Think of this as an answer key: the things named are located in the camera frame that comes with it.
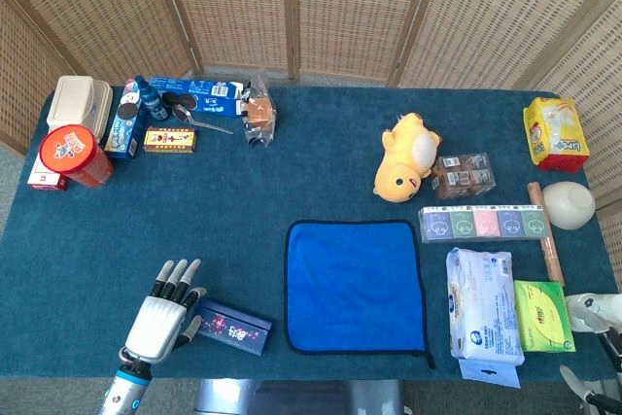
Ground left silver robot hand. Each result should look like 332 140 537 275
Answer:
119 258 208 365

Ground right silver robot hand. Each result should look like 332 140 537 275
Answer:
558 294 622 411

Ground blue glasses case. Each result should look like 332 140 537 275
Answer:
196 297 273 357

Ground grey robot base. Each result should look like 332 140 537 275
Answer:
193 378 407 415

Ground green tissue pack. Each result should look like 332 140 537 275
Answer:
513 279 577 354

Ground white cup with blue flower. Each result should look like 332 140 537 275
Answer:
566 293 606 331

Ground teal table cover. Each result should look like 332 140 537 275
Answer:
0 86 616 382

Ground white wet wipes pack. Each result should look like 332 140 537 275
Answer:
445 247 526 390

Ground wooden rolling pin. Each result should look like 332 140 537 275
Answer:
527 182 567 288

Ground cream bowl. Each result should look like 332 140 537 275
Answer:
541 181 597 230

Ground multi-colour tissue packet row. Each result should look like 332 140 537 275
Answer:
418 204 553 245

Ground red and white small box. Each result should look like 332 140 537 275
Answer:
26 161 69 191

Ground yellow and red small box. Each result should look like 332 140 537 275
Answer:
143 126 198 155

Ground blue cookie box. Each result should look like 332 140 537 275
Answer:
104 78 147 160

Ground orange-red round can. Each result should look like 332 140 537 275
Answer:
38 123 115 188

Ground blue cloth with black edge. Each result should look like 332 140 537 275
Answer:
284 219 436 370

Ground metal spoon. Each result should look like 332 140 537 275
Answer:
171 103 234 136

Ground blue spray bottle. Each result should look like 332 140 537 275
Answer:
133 75 170 122

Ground clear box of brown pastries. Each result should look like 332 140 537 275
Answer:
431 152 498 200

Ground long blue cookie package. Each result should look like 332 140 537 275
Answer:
148 76 252 119

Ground clear bag of bread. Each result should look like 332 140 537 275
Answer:
240 72 278 149

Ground beige plastic lunch box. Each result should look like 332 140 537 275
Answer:
46 75 114 142

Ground yellow plush toy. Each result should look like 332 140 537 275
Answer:
372 112 442 203

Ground woven wooden folding screen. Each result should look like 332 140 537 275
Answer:
0 0 622 212

